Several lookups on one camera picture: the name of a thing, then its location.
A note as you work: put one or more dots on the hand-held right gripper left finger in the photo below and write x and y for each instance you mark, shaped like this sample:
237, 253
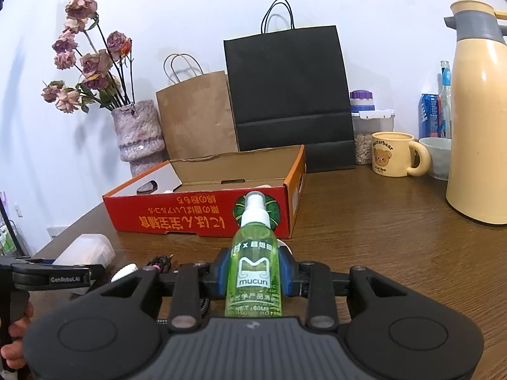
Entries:
224, 275

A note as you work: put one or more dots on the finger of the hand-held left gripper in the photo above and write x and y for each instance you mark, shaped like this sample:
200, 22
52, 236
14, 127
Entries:
96, 272

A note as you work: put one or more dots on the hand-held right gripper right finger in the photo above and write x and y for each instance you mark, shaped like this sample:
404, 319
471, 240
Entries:
289, 277

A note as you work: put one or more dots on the green spray bottle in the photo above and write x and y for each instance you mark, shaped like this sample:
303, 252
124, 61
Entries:
253, 253

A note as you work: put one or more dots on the red cardboard box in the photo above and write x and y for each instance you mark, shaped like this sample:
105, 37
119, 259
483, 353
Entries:
190, 217

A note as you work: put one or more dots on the person's left hand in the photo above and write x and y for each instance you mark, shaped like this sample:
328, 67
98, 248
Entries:
19, 326

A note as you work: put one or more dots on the green white packet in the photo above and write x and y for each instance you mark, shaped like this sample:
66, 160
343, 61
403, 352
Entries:
4, 241

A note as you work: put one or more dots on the pink mottled ceramic vase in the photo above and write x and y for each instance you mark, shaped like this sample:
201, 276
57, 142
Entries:
138, 134

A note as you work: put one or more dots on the clear container of seeds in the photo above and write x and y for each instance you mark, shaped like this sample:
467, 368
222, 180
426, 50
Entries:
362, 146

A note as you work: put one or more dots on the cream bear mug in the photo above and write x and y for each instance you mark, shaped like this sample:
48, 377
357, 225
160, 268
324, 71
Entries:
390, 154

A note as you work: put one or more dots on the brown paper bag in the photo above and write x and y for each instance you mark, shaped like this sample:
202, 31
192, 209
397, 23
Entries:
198, 114

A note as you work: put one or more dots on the pale grey bowl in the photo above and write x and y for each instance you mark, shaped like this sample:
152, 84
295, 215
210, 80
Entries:
435, 158

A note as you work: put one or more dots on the black paper bag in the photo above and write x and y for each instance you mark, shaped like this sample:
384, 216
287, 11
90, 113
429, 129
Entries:
289, 87

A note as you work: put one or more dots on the purple lidded jar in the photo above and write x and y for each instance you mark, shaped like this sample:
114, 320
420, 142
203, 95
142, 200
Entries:
361, 101

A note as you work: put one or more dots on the dried pink roses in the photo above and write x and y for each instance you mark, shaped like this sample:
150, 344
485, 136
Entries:
93, 63

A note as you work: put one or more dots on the blue drink can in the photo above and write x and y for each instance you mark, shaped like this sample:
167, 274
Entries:
429, 114

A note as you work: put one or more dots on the clear bottle with blue label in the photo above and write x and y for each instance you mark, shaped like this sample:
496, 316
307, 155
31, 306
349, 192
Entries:
446, 99

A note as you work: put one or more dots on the yellow thermos jug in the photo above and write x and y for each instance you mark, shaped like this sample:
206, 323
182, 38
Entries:
479, 126

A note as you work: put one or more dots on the white wall socket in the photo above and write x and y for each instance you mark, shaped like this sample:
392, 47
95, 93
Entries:
58, 232

